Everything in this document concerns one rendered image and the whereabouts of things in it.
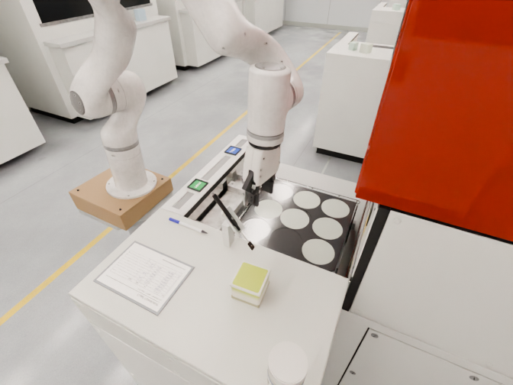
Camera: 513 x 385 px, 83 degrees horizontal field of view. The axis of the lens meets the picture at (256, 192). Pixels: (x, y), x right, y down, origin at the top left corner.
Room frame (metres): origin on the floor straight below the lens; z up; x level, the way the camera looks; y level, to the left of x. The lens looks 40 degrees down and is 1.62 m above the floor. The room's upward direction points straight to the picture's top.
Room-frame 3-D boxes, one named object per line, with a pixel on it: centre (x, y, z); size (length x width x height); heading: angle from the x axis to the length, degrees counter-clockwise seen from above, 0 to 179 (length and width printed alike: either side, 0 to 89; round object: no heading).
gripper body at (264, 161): (0.58, -0.02, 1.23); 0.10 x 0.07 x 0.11; 145
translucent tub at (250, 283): (0.39, 0.01, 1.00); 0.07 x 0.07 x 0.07; 68
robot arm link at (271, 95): (0.59, -0.03, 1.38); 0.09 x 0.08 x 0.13; 146
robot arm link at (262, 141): (0.59, -0.02, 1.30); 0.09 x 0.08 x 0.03; 145
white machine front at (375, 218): (0.79, -0.43, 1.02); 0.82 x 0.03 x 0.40; 154
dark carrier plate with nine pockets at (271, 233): (0.71, -0.14, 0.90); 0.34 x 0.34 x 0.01; 64
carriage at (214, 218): (0.81, 0.11, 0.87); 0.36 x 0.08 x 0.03; 154
